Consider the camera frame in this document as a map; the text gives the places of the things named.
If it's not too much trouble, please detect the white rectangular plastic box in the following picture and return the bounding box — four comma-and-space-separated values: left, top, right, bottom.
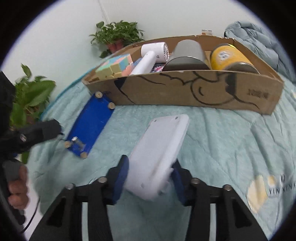
125, 114, 189, 200

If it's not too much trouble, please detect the pastel rubik's cube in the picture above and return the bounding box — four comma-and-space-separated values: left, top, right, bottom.
95, 54, 134, 80

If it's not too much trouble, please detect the white handheld fan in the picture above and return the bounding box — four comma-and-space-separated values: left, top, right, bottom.
130, 42, 169, 75

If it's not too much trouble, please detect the person's left hand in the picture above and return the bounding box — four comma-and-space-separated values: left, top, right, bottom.
8, 165, 29, 210

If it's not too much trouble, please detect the large leafy green plant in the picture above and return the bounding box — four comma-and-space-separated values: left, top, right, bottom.
9, 63, 57, 164

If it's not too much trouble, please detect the light green quilt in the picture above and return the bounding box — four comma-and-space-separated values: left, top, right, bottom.
27, 75, 295, 240

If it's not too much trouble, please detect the blue rectangular board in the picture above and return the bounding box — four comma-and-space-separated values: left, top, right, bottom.
65, 91, 115, 159

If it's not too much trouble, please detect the colourful card pack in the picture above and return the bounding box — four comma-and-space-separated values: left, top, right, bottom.
151, 63, 165, 73

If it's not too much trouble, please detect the silver metal can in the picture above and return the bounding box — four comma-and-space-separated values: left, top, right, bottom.
162, 39, 210, 71

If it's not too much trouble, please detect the yellow labelled jar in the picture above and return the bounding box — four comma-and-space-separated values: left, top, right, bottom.
210, 44, 259, 74

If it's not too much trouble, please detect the potted plant red pot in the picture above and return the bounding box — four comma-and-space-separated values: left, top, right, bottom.
89, 20, 144, 58

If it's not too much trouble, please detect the small orange jar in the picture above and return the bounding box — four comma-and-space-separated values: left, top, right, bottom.
201, 30, 213, 36

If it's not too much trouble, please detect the grey blue jacket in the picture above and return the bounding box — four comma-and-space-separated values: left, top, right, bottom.
224, 21, 295, 84

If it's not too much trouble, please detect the black cable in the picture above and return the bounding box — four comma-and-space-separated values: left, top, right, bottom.
19, 196, 41, 235

